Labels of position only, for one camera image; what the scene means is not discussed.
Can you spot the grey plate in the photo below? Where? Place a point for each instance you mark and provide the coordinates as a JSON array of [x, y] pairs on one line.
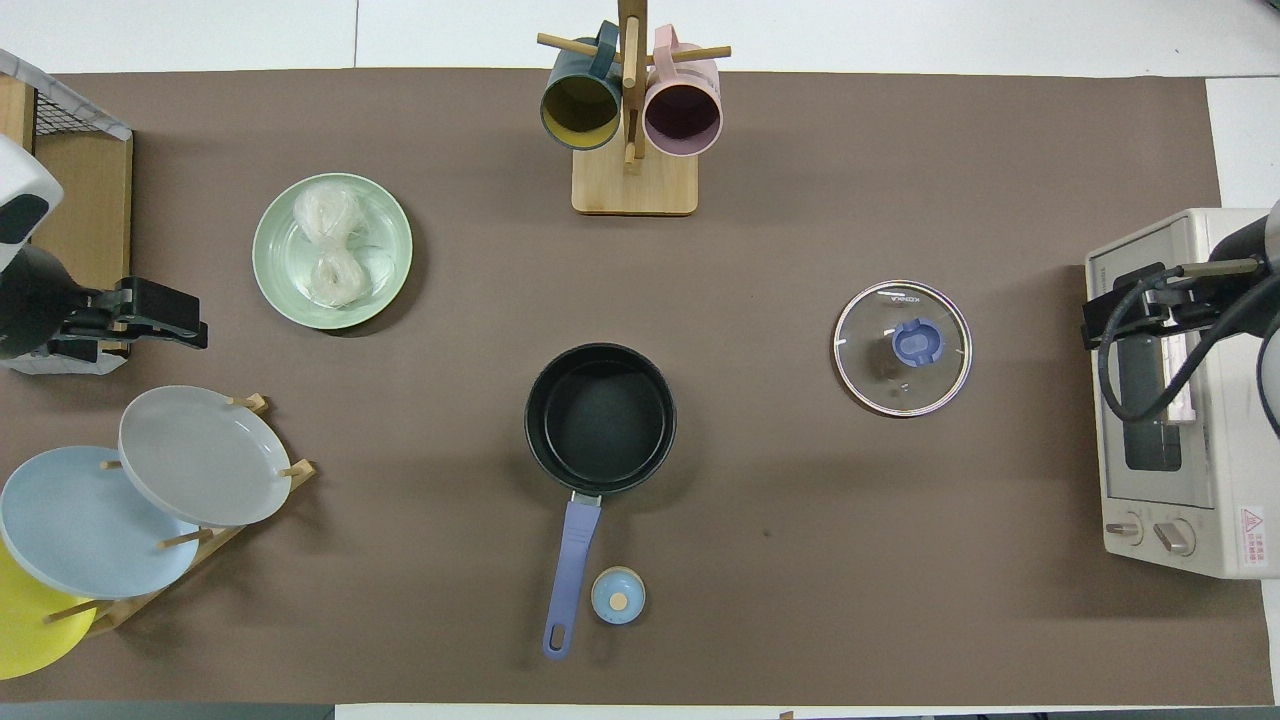
[[200, 455]]

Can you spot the wooden mug tree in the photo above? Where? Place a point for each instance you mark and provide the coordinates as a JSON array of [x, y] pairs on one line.
[[635, 190]]

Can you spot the light blue plate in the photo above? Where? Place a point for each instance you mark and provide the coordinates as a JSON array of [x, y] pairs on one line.
[[80, 525]]

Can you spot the wooden plate rack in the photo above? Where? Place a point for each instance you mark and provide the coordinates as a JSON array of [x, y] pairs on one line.
[[150, 590]]

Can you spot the yellow plate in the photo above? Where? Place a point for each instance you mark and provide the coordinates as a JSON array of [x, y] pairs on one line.
[[30, 630]]

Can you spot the pink mug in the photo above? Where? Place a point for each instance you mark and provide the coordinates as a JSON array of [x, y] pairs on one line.
[[682, 115]]

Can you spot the pale green plate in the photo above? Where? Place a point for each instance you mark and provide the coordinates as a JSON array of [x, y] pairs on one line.
[[385, 230]]

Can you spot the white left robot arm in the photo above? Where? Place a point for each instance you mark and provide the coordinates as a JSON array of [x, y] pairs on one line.
[[25, 200]]

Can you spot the cream toaster oven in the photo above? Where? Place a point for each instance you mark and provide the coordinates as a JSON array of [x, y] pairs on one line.
[[1220, 500]]

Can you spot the marble pattern sheet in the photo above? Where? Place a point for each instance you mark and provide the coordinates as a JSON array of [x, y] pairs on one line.
[[85, 364], [60, 95]]

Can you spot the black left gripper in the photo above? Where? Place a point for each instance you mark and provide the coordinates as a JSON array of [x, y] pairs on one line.
[[95, 315]]

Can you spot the glass lid with blue knob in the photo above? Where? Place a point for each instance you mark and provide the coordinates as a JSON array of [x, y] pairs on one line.
[[870, 380]]

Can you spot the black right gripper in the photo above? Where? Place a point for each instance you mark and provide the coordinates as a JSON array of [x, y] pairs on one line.
[[1165, 300]]

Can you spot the brown table mat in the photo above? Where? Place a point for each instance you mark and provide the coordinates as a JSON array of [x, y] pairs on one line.
[[800, 550]]

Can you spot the dark teal mug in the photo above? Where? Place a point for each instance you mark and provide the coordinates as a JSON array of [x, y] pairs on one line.
[[580, 110]]

